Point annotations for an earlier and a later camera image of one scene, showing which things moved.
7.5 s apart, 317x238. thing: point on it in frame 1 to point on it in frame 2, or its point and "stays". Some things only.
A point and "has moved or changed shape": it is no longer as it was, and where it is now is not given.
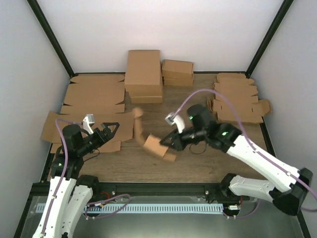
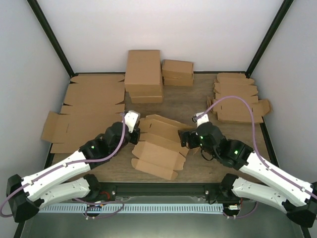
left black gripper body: (89, 148) to (135, 140)
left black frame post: (52, 37) stays
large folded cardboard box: (143, 76) stays
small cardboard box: (151, 144) has moved or changed shape
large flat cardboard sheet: (96, 95) stays
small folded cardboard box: (177, 69) stays
